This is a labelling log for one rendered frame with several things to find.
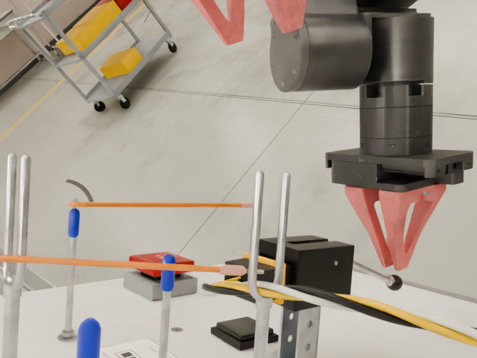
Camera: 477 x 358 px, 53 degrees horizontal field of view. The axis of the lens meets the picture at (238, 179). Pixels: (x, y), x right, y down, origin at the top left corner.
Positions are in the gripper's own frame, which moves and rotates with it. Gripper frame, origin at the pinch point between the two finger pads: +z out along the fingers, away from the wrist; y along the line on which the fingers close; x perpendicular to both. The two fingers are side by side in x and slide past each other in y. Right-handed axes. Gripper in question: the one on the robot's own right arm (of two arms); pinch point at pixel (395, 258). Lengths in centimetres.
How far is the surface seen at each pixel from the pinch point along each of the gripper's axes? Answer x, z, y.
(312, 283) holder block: -12.5, -1.8, 2.3
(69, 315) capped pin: -24.1, 1.4, -11.7
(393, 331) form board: 0.6, 7.1, -0.6
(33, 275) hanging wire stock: -9, 23, -89
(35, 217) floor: 56, 62, -347
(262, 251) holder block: -13.7, -3.5, -1.2
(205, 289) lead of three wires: -21.8, -4.4, 3.8
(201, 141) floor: 130, 8, -228
